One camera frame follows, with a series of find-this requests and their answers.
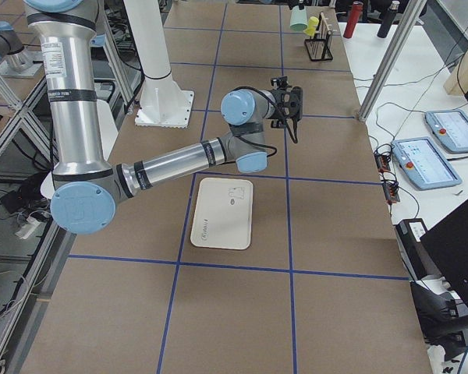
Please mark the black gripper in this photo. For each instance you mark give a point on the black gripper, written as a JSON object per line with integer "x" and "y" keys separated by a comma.
{"x": 297, "y": 102}

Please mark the green cup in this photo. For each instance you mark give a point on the green cup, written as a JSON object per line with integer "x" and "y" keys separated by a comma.
{"x": 298, "y": 19}

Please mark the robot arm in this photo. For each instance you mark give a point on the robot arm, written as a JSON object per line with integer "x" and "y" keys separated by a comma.
{"x": 88, "y": 188}

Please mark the yellow cup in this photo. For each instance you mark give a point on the yellow cup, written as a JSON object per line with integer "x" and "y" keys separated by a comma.
{"x": 312, "y": 26}

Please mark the cream rabbit tray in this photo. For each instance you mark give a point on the cream rabbit tray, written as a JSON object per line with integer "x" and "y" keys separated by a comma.
{"x": 223, "y": 214}

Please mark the red bottle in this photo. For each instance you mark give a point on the red bottle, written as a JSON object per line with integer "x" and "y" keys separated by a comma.
{"x": 353, "y": 19}

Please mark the black bottle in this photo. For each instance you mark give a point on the black bottle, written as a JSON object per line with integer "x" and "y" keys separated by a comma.
{"x": 388, "y": 19}

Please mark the near teach pendant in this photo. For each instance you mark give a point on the near teach pendant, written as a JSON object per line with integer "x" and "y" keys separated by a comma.
{"x": 424, "y": 164}

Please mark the teach pendant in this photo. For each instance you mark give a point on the teach pendant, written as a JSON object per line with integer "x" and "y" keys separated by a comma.
{"x": 450, "y": 128}
{"x": 424, "y": 164}

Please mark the far teach pendant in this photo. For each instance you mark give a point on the far teach pendant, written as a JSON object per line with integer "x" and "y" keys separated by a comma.
{"x": 450, "y": 128}

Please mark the black power box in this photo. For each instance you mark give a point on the black power box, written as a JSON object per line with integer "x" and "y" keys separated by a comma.
{"x": 419, "y": 263}

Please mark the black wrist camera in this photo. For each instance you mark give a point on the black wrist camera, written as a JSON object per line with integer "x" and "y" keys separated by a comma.
{"x": 280, "y": 83}

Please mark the black wire cup rack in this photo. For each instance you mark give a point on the black wire cup rack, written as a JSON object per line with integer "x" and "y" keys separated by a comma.
{"x": 319, "y": 46}

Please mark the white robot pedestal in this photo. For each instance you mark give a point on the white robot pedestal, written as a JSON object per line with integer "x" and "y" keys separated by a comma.
{"x": 162, "y": 102}

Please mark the aluminium frame post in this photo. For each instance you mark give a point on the aluminium frame post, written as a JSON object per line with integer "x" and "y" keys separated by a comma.
{"x": 403, "y": 30}

